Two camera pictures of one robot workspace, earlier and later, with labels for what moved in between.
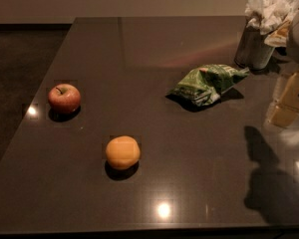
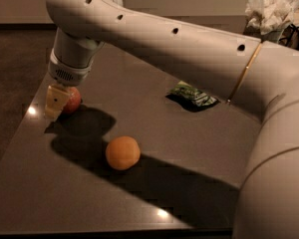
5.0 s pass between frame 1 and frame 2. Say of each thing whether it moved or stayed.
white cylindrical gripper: moved
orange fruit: stayed
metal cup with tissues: stayed
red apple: stayed
